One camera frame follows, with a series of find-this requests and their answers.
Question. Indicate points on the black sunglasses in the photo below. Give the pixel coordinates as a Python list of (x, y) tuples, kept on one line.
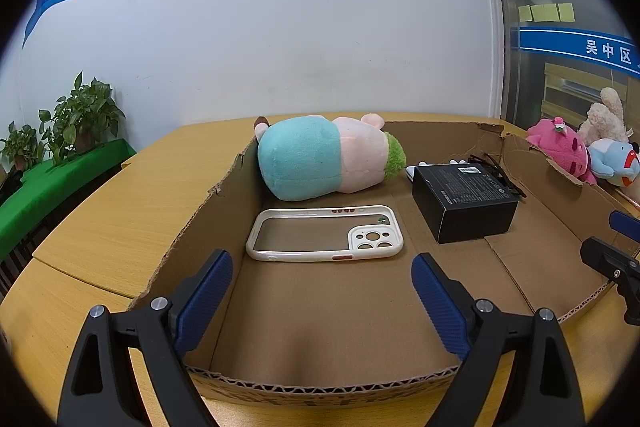
[(515, 191)]

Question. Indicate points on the small potted green plant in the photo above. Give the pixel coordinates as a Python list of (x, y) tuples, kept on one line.
[(20, 147)]

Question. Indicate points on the blue plush toy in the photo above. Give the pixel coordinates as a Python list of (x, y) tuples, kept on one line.
[(612, 157)]

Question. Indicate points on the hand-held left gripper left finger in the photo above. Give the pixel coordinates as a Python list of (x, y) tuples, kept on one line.
[(205, 302)]

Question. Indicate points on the cardboard box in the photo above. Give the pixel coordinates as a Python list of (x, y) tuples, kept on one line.
[(325, 297)]

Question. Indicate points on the large potted green plant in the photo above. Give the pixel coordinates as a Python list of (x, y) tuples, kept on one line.
[(82, 117)]

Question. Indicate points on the white phone case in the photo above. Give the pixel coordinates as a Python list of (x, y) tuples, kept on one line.
[(392, 243)]

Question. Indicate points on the green covered side table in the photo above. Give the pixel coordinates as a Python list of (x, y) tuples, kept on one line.
[(55, 187)]

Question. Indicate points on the blue sign strip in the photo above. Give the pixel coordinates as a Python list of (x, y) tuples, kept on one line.
[(565, 44)]

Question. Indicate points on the white plastic packet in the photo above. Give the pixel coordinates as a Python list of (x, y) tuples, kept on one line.
[(411, 174)]

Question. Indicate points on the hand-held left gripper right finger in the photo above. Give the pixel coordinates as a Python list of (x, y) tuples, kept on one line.
[(440, 302)]

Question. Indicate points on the black box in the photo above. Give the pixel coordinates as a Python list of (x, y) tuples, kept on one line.
[(460, 202)]

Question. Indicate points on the yellow sticky note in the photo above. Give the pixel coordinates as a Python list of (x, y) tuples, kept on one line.
[(565, 12), (524, 14), (550, 13), (537, 13)]

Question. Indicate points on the beige plush rabbit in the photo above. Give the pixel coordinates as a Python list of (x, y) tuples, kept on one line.
[(605, 117)]

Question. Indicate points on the teal pink green plush toy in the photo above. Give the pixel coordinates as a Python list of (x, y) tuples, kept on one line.
[(300, 157)]

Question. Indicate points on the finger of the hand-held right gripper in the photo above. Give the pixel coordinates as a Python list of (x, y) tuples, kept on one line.
[(612, 259), (627, 227)]

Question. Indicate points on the wooden desktop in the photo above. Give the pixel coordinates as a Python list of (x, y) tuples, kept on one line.
[(100, 232)]

